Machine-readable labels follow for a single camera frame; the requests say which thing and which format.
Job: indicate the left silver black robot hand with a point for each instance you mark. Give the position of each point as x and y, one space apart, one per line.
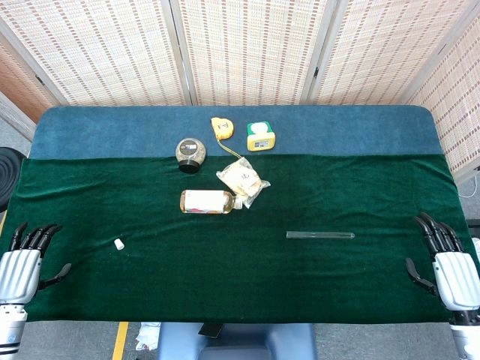
20 273

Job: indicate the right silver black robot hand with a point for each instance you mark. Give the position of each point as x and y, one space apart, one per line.
455 277

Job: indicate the small white cap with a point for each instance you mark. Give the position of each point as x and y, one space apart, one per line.
119 244

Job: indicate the clear glass test tube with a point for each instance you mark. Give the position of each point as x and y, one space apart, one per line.
318 235

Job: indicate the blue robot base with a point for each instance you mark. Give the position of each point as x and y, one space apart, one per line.
240 345

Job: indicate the black round ribbed object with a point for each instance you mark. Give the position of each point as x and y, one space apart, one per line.
9 176

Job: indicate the crumpled white cloth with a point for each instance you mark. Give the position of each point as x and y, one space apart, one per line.
147 335

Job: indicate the blue table cover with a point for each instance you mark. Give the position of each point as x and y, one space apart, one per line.
112 131

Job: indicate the green velvet cloth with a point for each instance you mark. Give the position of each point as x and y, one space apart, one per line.
262 270

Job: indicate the labelled bottle of yellow liquid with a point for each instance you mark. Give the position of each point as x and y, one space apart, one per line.
204 201

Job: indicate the flat black plate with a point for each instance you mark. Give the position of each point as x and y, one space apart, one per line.
210 329

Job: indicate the round jar with black lid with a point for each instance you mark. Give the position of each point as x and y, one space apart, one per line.
190 152

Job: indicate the clear bag of bread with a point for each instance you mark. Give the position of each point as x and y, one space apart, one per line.
240 180

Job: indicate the yellow box with green lid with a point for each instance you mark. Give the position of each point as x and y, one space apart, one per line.
260 140

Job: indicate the yellow tape measure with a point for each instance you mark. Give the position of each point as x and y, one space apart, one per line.
222 127

